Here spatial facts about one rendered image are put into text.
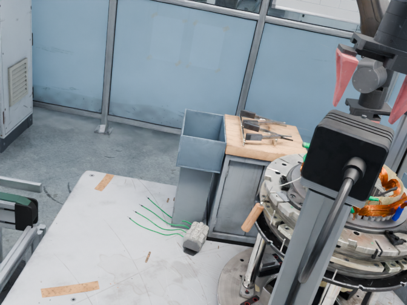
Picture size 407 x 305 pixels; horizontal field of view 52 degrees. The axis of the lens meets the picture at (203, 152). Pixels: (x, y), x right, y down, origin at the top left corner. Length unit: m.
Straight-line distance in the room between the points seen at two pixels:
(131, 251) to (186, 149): 0.28
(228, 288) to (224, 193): 0.23
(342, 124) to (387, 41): 0.34
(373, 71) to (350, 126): 0.70
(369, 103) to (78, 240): 0.77
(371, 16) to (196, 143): 0.46
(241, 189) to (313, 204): 0.76
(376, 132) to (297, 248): 0.10
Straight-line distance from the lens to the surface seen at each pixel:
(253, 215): 0.79
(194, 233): 1.07
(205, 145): 0.99
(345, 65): 0.59
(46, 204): 2.53
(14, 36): 2.93
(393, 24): 0.60
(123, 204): 1.21
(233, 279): 1.01
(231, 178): 1.03
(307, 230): 0.30
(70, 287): 0.97
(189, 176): 1.05
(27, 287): 0.98
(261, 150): 0.99
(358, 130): 0.27
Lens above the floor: 1.48
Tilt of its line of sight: 27 degrees down
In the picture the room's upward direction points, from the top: 11 degrees clockwise
